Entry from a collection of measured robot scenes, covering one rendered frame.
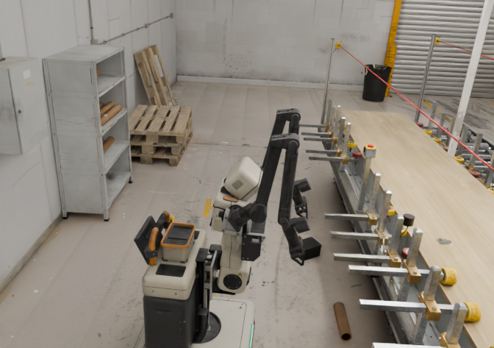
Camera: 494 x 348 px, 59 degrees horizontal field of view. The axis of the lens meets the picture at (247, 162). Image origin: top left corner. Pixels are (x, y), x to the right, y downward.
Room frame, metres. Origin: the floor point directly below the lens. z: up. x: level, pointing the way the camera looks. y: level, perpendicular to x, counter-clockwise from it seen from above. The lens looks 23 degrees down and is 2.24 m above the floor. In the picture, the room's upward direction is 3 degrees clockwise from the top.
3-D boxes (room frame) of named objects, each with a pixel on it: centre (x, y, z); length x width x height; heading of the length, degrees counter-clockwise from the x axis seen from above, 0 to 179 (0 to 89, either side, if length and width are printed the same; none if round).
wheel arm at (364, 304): (1.53, -0.78, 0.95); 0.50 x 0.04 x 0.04; 90
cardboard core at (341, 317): (2.42, -0.74, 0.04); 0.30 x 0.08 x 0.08; 0
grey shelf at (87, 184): (4.09, 1.55, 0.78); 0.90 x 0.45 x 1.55; 0
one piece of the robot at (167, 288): (2.05, 0.34, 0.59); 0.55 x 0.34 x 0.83; 175
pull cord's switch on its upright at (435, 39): (4.88, -1.97, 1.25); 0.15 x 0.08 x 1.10; 0
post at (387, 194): (2.32, -0.85, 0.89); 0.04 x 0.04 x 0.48; 0
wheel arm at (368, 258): (2.03, -0.73, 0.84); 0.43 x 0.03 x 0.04; 90
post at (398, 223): (2.07, -0.85, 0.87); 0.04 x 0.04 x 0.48; 0
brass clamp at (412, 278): (1.80, -0.85, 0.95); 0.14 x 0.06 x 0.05; 0
